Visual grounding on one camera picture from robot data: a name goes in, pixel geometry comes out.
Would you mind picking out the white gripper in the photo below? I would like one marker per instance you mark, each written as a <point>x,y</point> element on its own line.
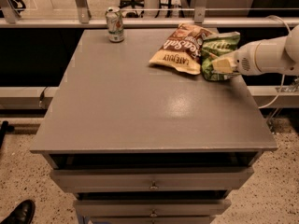
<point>244,61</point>

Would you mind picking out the grey drawer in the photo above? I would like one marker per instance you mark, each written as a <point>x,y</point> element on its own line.
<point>83,181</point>
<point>151,208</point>

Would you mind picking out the grey top drawer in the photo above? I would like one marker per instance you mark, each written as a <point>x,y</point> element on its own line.
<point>83,181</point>

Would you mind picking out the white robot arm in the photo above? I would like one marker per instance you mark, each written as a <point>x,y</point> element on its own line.
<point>276,55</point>

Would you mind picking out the green jalapeno chip bag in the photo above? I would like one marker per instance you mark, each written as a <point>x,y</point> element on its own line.
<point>213,47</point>

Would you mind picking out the brown sea salt chip bag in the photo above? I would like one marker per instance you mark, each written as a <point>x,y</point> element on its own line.
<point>182,49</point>

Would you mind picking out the grey drawer cabinet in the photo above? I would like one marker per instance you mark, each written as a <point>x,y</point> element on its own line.
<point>113,111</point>

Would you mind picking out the green soda can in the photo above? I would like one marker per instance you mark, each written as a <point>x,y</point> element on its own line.
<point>114,24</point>

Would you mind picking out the black leather shoe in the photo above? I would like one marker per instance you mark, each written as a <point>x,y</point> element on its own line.
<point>22,214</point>

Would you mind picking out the metal railing ledge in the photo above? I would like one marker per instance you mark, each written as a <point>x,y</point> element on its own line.
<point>156,23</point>

